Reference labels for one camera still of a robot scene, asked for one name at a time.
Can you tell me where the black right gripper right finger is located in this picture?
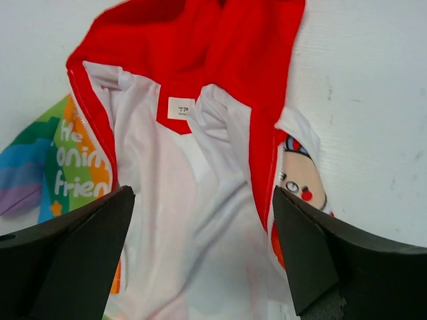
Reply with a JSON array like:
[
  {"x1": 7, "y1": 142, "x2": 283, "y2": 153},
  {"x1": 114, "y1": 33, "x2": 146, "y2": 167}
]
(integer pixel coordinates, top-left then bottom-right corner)
[{"x1": 273, "y1": 187, "x2": 426, "y2": 320}]

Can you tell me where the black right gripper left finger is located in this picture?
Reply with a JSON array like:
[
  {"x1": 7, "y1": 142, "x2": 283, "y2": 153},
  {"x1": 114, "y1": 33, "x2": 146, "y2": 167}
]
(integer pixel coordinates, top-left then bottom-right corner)
[{"x1": 1, "y1": 186, "x2": 135, "y2": 320}]

